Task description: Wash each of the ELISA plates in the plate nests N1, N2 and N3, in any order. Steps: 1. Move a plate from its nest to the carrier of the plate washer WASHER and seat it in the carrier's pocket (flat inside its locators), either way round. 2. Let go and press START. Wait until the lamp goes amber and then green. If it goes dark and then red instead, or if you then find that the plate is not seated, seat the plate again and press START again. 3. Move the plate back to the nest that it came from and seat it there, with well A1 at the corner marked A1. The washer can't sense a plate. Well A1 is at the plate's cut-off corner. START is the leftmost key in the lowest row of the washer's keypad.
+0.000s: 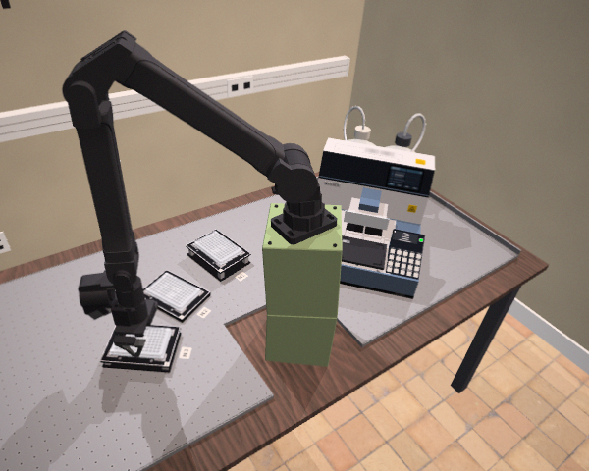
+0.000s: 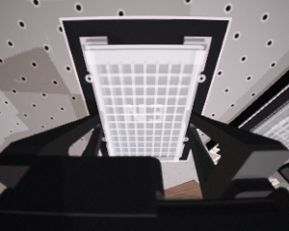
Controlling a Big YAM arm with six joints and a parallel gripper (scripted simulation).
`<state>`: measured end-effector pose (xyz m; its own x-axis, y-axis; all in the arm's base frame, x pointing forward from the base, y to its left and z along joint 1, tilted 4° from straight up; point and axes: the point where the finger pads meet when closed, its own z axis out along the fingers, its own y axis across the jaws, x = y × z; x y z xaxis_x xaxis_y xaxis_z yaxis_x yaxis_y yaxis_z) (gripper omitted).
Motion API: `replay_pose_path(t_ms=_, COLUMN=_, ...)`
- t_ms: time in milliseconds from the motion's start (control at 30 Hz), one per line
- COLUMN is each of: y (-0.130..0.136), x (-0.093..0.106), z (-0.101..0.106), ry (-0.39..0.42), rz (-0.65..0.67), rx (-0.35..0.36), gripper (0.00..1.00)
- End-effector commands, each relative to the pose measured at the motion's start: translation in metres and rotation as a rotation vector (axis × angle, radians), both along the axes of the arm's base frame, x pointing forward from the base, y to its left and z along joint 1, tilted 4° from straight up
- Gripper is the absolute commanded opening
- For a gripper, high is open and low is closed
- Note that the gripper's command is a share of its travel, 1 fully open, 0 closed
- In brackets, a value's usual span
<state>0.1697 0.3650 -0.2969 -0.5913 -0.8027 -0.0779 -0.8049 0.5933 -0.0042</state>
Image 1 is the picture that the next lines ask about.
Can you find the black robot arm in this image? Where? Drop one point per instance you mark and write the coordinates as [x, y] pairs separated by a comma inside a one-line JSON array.
[[122, 60]]

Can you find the white microplate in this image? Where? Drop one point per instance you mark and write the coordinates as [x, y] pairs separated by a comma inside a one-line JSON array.
[[218, 248], [168, 287], [158, 337]]

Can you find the dark grey bottle cap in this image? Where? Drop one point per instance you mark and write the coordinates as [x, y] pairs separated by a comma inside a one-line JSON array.
[[402, 142]]

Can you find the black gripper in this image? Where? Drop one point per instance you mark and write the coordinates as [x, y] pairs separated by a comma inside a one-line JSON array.
[[139, 318]]

